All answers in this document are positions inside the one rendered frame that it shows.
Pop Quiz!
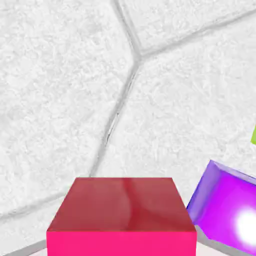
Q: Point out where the small red cube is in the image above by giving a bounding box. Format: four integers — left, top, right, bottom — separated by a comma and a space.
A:
46, 177, 198, 256

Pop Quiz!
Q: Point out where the small purple cube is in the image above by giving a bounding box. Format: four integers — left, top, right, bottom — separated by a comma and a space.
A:
186, 159, 256, 256

